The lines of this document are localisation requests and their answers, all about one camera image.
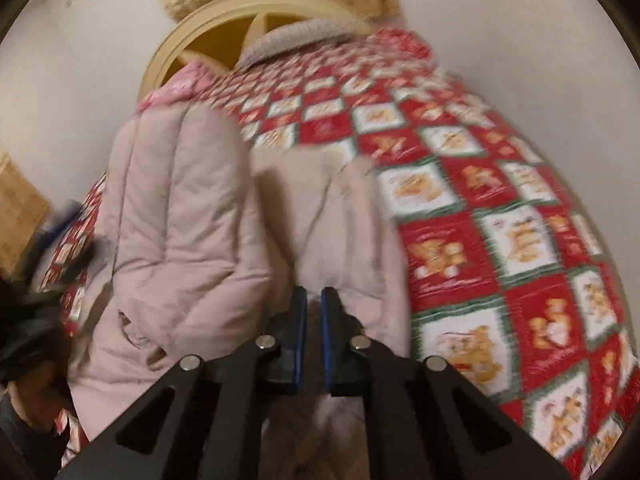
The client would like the beige quilted down jacket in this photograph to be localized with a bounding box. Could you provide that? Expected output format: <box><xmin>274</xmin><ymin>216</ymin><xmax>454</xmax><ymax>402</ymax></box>
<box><xmin>70</xmin><ymin>102</ymin><xmax>410</xmax><ymax>479</ymax></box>

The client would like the wooden furniture at left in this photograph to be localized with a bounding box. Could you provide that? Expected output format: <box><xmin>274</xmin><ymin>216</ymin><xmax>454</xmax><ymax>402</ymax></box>
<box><xmin>0</xmin><ymin>153</ymin><xmax>50</xmax><ymax>275</ymax></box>

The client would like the red patchwork teddy bear quilt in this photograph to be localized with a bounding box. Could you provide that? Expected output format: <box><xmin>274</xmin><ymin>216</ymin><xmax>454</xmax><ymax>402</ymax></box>
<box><xmin>44</xmin><ymin>29</ymin><xmax>639</xmax><ymax>479</ymax></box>

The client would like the pink folded blanket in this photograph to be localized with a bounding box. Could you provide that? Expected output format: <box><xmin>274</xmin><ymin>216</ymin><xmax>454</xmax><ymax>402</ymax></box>
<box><xmin>136</xmin><ymin>62</ymin><xmax>219</xmax><ymax>113</ymax></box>

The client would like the cream wooden headboard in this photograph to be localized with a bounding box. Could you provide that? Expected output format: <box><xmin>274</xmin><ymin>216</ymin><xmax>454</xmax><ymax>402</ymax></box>
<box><xmin>138</xmin><ymin>0</ymin><xmax>373</xmax><ymax>99</ymax></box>

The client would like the striped pillow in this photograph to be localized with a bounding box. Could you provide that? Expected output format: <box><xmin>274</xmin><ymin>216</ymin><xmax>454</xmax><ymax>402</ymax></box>
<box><xmin>235</xmin><ymin>18</ymin><xmax>373</xmax><ymax>68</ymax></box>

